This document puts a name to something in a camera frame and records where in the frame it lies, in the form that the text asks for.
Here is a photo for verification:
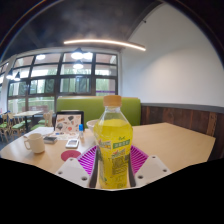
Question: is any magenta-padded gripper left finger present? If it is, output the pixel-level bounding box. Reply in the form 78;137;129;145
54;145;99;189

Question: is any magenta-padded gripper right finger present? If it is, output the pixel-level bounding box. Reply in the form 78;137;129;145
128;144;172;188

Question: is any yellow drink bottle orange cap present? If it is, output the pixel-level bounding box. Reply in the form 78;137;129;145
92;95;134;190

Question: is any flat round red coaster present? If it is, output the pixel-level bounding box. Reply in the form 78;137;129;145
60;149;82;162

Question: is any small white flat device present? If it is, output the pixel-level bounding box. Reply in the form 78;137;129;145
65;138;80;149

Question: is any printed menu sheet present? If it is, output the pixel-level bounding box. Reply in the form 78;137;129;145
49;130;82;141

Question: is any small dark flat box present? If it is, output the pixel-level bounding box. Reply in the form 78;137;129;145
43;135;58;145

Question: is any small blue-capped bottle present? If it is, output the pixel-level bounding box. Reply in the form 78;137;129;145
78;123;85;139

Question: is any white ceramic mug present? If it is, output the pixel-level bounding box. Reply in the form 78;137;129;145
23;132;46;154

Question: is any white noodle bowl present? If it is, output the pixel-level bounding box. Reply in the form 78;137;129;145
85;118;100;132

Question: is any white paper booklet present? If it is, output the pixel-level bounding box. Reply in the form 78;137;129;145
24;126;56;138

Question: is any green upholstered bench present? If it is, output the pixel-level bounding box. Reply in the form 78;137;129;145
55;96;142;128

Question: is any group of green-seated wooden chairs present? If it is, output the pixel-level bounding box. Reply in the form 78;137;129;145
0;111;54;143

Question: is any light wooden dining table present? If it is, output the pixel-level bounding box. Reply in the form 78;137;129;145
13;110;44;133

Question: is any large black-framed window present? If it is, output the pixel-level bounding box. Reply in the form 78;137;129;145
0;51;119;114

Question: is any group of pendant lamps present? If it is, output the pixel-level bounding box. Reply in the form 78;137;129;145
4;48;94;81

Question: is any long curved ceiling light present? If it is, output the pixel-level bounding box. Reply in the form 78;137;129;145
63;38;147;52

